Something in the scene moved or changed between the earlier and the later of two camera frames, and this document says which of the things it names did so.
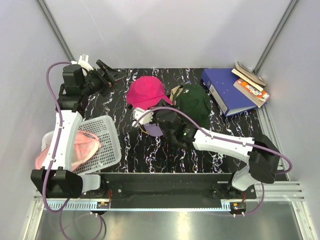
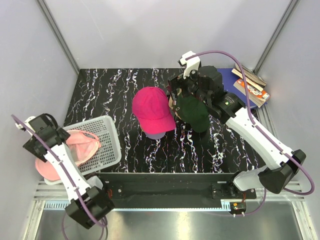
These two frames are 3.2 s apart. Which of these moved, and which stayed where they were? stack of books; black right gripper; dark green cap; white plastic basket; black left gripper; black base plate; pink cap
Moved: black left gripper; dark green cap; black right gripper
Stayed: stack of books; pink cap; white plastic basket; black base plate
